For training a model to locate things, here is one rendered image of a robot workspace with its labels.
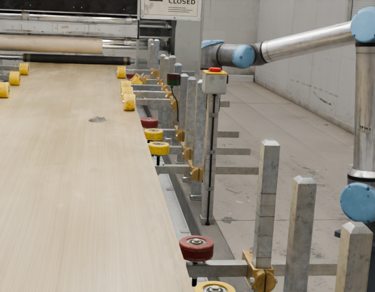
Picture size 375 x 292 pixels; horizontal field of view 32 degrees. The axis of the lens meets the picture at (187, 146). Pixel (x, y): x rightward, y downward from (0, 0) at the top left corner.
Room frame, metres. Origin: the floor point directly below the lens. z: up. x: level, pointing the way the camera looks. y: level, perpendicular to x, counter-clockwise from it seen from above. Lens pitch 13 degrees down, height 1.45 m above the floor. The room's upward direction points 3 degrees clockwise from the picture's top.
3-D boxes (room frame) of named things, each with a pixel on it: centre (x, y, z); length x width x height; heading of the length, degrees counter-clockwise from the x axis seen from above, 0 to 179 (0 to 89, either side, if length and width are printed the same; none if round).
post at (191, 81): (2.62, -0.01, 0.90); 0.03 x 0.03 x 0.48; 8
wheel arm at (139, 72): (4.40, 0.22, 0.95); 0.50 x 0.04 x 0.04; 98
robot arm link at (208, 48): (2.66, -0.09, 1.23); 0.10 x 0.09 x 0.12; 52
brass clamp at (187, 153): (2.65, 0.00, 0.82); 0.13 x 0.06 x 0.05; 8
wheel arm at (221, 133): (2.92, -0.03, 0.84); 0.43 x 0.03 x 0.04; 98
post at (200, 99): (2.38, -0.04, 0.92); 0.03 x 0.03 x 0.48; 8
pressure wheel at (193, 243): (1.40, -0.03, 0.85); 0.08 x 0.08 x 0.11
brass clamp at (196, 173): (2.40, -0.04, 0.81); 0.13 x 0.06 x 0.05; 8
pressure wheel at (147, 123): (2.89, 0.18, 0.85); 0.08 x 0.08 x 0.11
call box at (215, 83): (2.12, -0.08, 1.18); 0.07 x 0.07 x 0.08; 8
